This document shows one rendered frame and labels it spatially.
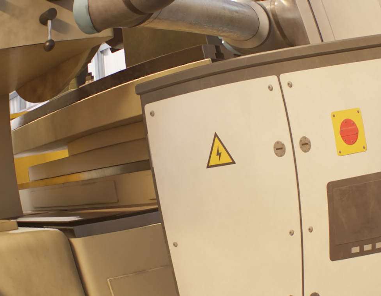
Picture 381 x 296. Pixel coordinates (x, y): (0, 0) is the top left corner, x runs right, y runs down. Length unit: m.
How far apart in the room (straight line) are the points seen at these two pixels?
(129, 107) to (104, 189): 0.45
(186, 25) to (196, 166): 0.35
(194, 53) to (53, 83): 0.46
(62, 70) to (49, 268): 0.67
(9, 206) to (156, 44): 0.76
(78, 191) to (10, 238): 0.98
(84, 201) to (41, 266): 0.92
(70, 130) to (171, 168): 1.07
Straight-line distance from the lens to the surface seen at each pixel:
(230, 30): 1.40
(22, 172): 4.24
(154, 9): 1.03
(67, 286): 1.50
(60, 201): 2.47
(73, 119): 2.06
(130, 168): 2.20
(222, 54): 1.77
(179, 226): 1.04
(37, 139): 2.26
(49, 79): 1.93
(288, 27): 1.51
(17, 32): 1.46
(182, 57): 1.75
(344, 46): 0.82
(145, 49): 1.89
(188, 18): 1.23
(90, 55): 1.88
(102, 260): 1.58
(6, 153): 2.14
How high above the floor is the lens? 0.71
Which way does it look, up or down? level
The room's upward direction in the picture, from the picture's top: 10 degrees counter-clockwise
